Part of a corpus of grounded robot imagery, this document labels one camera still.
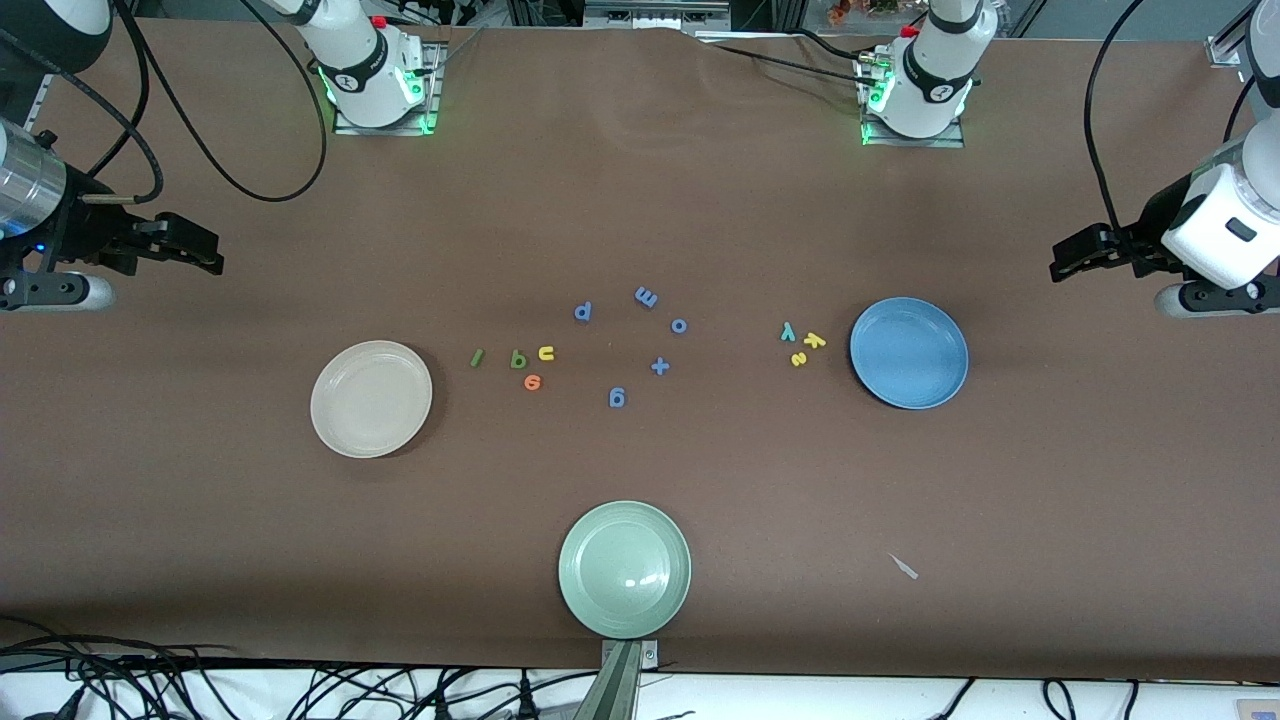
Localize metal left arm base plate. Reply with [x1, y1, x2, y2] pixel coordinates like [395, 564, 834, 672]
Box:
[860, 55, 966, 149]

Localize grey metal camera post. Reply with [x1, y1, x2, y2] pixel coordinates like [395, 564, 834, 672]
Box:
[572, 638, 661, 720]

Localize pale green round plate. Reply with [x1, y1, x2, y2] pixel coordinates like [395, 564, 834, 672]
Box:
[558, 500, 693, 640]

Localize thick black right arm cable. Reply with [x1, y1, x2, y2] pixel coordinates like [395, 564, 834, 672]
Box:
[0, 25, 166, 206]

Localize grey metal box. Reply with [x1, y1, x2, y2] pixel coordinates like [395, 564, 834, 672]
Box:
[583, 0, 733, 31]

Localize black cable at arm base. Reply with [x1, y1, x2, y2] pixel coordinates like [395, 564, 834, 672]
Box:
[695, 38, 891, 91]

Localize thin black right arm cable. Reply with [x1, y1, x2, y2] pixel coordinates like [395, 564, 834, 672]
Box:
[112, 0, 331, 203]

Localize brown table cover sheet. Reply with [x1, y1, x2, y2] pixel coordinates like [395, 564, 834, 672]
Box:
[0, 15, 1280, 686]

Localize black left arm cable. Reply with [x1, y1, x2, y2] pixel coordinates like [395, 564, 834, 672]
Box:
[1085, 0, 1151, 256]

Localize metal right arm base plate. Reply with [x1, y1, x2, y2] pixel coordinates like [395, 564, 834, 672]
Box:
[333, 40, 444, 136]

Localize beige round plate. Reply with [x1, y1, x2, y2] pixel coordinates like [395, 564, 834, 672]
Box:
[310, 340, 434, 460]

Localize blue round plate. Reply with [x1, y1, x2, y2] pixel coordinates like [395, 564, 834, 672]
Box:
[849, 296, 970, 411]

